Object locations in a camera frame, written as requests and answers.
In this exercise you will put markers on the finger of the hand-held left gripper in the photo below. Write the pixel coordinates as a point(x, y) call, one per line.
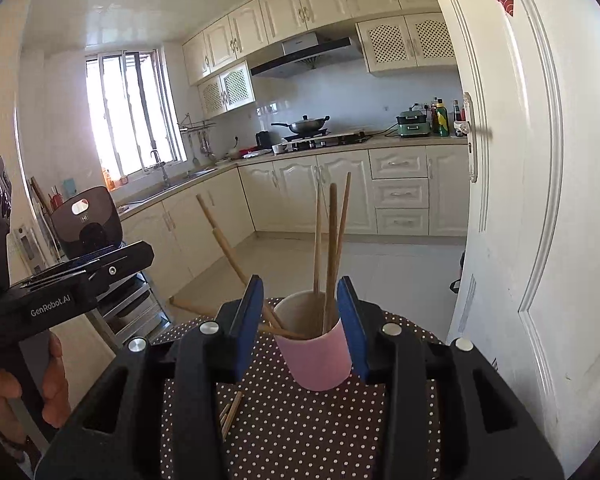
point(95, 258)
point(112, 271)

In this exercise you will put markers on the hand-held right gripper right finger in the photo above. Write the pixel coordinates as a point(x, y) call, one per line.
point(352, 330)

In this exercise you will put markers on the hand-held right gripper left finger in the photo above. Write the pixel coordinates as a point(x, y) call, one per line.
point(245, 330)

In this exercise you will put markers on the pink cup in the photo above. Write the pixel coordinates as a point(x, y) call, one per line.
point(320, 360)

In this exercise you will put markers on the single wooden chopstick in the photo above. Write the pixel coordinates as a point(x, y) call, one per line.
point(220, 235)
point(344, 220)

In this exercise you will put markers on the person's left hand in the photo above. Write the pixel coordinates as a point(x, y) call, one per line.
point(55, 385)

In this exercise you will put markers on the metal rack cart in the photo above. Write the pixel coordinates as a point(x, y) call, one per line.
point(130, 305)

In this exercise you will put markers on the black rounded appliance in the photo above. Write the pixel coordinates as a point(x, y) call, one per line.
point(100, 215)

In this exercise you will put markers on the orange bottle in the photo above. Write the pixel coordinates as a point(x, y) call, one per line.
point(108, 180)

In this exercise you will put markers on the metal kitchen faucet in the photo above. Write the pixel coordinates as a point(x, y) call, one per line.
point(162, 170)

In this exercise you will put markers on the brown polka dot tablecloth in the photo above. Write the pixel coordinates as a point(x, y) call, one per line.
point(305, 435)

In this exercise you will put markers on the steel sink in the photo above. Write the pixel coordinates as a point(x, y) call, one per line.
point(195, 175)

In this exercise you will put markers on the cream base cabinets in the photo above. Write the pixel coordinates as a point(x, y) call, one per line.
point(290, 195)

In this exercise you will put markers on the kitchen window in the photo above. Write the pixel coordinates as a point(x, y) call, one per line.
point(130, 115)

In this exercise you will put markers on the white mug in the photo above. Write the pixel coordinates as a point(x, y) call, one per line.
point(280, 149)

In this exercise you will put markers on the black kettle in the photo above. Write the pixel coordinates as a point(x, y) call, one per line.
point(263, 141)

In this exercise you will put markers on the gas stove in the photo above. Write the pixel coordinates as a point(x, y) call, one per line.
point(330, 140)

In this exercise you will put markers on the black wok with lid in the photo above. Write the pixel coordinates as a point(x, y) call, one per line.
point(305, 125)

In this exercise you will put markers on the green electric cooker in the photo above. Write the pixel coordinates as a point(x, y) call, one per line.
point(412, 125)

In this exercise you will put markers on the small cream lattice cabinet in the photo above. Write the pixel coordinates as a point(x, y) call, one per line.
point(235, 87)

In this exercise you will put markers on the cluster of condiment bottles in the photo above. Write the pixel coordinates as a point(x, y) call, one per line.
point(441, 120)

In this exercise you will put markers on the range hood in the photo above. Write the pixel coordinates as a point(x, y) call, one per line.
point(305, 55)

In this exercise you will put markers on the wide cream lattice cabinet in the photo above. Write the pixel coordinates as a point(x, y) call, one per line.
point(385, 42)

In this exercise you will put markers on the wall utensil rack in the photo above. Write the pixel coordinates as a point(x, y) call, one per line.
point(200, 127)

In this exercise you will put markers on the cream upper wall cabinets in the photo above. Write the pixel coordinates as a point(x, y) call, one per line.
point(280, 10)

